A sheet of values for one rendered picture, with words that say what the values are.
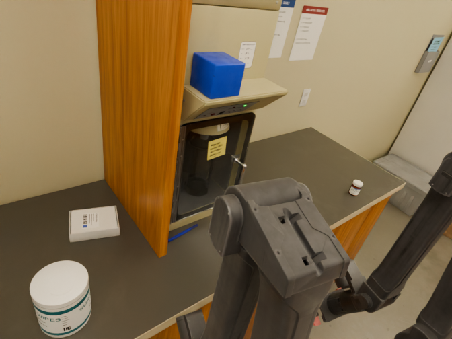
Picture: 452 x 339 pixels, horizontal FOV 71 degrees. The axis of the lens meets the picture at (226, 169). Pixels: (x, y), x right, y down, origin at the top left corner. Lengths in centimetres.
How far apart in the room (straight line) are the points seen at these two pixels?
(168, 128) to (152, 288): 51
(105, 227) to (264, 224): 93
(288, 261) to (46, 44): 106
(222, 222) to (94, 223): 90
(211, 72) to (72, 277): 62
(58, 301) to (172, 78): 59
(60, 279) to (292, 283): 72
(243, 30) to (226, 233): 73
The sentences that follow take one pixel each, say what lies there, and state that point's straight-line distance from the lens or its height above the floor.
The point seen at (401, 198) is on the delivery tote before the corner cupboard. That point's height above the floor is 12.
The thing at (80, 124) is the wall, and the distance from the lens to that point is 134.
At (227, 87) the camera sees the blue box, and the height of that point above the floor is 154.
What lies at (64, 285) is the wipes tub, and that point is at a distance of 92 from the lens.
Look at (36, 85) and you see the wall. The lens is 125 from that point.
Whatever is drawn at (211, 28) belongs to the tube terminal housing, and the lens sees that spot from 91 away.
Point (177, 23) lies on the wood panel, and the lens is 75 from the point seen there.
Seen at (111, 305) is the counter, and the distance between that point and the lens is 105.
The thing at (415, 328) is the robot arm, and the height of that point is 129.
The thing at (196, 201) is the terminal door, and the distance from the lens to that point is 119.
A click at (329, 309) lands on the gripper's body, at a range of 99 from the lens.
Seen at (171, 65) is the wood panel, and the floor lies 159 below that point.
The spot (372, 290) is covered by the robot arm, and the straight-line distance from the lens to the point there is 85.
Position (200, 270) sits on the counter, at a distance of 113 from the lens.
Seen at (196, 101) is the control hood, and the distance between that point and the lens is 85.
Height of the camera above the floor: 182
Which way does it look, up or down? 34 degrees down
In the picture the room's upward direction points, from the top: 12 degrees clockwise
